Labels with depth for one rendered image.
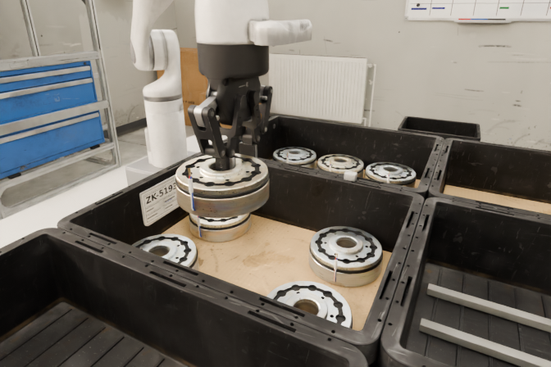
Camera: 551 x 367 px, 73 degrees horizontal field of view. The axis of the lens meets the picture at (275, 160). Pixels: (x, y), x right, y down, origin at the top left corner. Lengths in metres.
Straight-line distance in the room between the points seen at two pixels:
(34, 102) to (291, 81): 2.29
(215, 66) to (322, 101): 3.40
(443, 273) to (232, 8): 0.45
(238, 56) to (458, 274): 0.43
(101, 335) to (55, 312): 0.08
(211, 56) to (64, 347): 0.35
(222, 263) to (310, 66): 3.29
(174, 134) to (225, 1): 0.62
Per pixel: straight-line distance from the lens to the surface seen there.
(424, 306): 0.53
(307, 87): 3.80
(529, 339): 0.55
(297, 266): 0.56
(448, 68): 3.63
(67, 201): 1.14
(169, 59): 0.92
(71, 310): 0.56
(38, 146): 2.61
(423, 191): 0.58
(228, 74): 0.38
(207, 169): 0.41
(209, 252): 0.59
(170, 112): 0.94
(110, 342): 0.50
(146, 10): 0.84
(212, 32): 0.38
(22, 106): 2.54
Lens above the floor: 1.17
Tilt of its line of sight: 22 degrees down
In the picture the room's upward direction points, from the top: straight up
